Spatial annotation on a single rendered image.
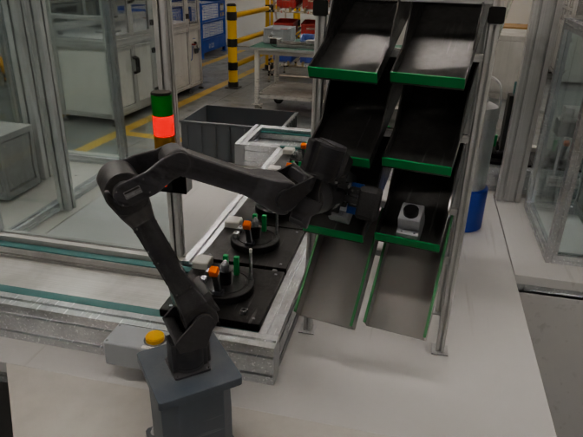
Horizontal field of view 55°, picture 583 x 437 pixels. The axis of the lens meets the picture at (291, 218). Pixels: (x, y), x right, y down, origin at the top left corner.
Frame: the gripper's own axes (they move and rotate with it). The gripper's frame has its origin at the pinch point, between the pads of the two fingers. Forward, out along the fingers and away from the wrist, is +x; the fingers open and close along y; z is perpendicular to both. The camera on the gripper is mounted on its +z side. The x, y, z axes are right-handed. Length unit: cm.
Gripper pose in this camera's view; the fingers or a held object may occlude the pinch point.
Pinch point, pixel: (340, 192)
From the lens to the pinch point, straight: 109.0
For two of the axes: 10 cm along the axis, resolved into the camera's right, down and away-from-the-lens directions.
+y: -8.9, -2.5, 3.8
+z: 1.8, -9.6, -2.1
